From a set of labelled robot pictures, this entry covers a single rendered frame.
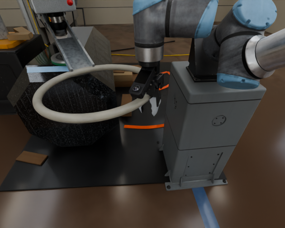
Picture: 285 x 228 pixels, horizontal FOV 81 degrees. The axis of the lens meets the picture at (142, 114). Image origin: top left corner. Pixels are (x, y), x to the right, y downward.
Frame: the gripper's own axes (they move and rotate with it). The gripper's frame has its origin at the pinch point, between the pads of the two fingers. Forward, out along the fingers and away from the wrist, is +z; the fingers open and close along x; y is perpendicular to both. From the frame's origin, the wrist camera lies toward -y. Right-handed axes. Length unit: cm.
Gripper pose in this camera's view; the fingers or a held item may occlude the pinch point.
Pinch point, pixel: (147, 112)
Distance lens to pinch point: 64.7
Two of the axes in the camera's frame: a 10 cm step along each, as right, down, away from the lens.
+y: 4.5, -5.4, 7.1
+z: 0.3, 8.1, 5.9
